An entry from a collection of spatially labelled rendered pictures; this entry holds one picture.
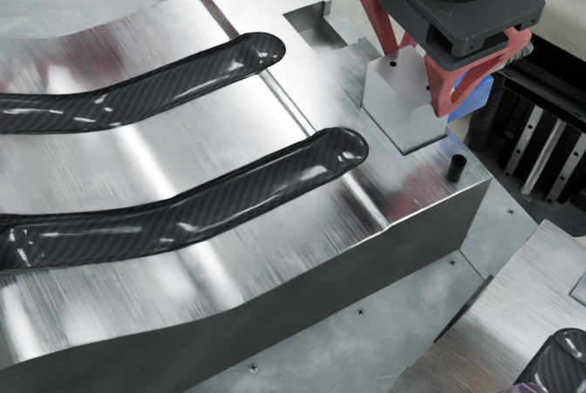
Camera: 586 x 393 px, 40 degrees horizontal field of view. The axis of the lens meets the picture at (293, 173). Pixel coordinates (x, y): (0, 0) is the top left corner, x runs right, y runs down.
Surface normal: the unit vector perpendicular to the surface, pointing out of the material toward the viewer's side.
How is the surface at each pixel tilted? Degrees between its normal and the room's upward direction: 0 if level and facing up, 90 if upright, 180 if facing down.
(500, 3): 3
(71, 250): 28
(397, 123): 94
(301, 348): 0
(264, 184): 5
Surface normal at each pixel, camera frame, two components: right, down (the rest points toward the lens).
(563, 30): -0.63, 0.66
